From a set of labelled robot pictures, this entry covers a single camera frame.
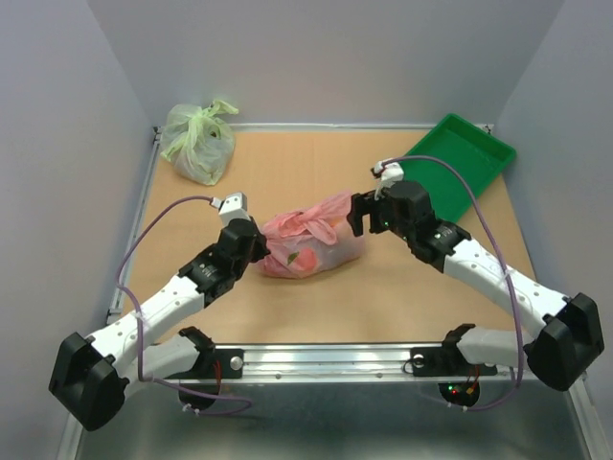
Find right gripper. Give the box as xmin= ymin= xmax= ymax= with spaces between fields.
xmin=344 ymin=189 xmax=414 ymax=243

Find pink plastic bag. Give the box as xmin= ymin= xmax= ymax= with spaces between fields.
xmin=256 ymin=192 xmax=365 ymax=279

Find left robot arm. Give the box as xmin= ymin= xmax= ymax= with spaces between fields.
xmin=49 ymin=217 xmax=268 ymax=431

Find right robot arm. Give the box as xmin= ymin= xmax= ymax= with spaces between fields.
xmin=347 ymin=181 xmax=604 ymax=391

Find green plastic bag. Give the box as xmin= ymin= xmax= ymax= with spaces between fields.
xmin=160 ymin=100 xmax=239 ymax=186

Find green plastic tray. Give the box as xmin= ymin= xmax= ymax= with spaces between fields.
xmin=400 ymin=113 xmax=516 ymax=223

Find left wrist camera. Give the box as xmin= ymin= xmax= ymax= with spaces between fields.
xmin=211 ymin=192 xmax=250 ymax=226

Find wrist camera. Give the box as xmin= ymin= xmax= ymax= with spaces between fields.
xmin=211 ymin=192 xmax=250 ymax=226
xmin=371 ymin=161 xmax=404 ymax=188

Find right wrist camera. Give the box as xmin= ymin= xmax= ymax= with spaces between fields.
xmin=371 ymin=161 xmax=404 ymax=188

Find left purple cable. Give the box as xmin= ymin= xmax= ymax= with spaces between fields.
xmin=116 ymin=195 xmax=254 ymax=417

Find aluminium mounting rail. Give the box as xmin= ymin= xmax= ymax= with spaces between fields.
xmin=58 ymin=343 xmax=612 ymax=459

